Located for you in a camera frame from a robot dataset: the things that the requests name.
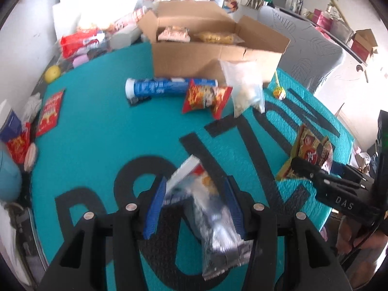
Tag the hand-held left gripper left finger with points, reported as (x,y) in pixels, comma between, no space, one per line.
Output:
(156,207)

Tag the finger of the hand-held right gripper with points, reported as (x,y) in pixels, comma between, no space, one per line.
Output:
(350,174)
(307,169)

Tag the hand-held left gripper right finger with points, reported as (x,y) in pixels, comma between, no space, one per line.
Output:
(235,207)

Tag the red brown snack packet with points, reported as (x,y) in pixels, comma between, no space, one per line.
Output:
(309,148)

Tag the silver snack packet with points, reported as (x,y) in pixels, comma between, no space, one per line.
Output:
(218,233)

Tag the yellow lollipop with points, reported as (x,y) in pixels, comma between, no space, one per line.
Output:
(279,92)

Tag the clear bag of white snack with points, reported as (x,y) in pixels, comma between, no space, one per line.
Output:
(245,91)

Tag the small red snack packet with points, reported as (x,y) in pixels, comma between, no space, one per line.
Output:
(203,97)

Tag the blue tube with white cap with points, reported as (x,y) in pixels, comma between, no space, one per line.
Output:
(157,88)

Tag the waffle packet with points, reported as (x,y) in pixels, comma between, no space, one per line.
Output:
(216,38)

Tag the pink brown snack packet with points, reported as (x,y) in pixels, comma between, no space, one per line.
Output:
(174,33)

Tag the plastic bag of orange snacks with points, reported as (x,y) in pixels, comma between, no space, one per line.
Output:
(91,18)

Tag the person's right hand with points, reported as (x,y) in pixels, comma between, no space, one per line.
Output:
(351,236)

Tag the teal mat with black letters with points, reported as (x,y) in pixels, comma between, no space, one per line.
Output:
(91,133)

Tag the grey leaf-pattern chair cover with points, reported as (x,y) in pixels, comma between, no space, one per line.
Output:
(303,42)

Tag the open red cardboard box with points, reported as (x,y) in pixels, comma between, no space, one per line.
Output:
(365,45)

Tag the red flat sachet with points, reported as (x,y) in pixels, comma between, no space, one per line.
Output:
(51,113)

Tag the grey gift box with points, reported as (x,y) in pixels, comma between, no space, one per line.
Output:
(342,30)

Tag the red yellow snack packet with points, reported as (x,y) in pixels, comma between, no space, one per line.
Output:
(19,145)

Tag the pink gift box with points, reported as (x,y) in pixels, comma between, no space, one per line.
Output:
(322,19)

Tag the crumpled white tissue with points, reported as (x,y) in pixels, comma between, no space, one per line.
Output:
(33,107)

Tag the blue paper cup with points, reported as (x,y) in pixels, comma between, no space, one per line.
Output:
(9,124)

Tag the yellow ball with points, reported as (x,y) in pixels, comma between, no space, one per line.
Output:
(53,73)

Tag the red white package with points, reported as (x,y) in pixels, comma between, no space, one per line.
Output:
(78,42)

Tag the patterned hanging bag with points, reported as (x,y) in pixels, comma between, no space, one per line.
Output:
(232,1)

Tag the pink striped cups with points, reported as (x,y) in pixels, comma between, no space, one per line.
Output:
(130,19)

